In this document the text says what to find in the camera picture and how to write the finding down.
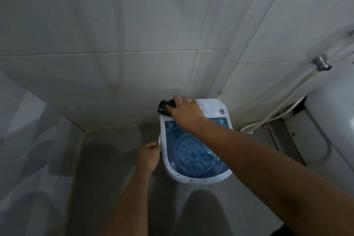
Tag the person's right hand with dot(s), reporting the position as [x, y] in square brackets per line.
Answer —
[185, 113]

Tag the person's left forearm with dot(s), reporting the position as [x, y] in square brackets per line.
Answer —
[130, 205]

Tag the person's left hand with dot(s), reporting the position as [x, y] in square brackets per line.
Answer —
[147, 159]

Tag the person's right forearm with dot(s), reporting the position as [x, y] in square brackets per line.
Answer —
[265, 177]

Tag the metal wall tap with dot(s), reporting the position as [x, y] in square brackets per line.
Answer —
[321, 63]

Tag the black cloth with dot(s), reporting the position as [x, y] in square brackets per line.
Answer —
[165, 106]

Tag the person's left fingers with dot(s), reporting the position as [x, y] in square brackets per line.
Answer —
[153, 146]

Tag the white speckled mini washing machine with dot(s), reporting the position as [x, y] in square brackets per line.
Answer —
[215, 107]

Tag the person's right thumb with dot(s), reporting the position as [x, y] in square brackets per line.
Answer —
[170, 110]

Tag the white toilet tank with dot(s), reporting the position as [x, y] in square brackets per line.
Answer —
[332, 122]

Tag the blue transparent washer lid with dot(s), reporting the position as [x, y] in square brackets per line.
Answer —
[190, 155]

